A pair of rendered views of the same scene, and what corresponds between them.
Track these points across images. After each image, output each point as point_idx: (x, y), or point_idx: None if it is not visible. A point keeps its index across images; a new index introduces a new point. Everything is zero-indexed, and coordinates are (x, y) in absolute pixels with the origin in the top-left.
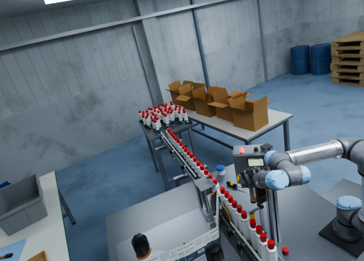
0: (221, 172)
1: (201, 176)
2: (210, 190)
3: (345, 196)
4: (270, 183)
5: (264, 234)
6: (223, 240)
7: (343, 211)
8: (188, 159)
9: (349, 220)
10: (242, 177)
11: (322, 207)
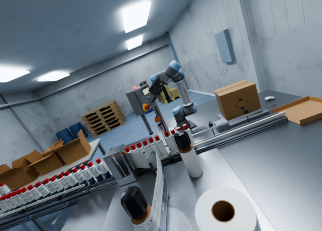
0: (99, 171)
1: (94, 171)
2: None
3: (173, 109)
4: (176, 65)
5: (178, 127)
6: None
7: (178, 112)
8: (63, 182)
9: (183, 113)
10: (152, 92)
11: None
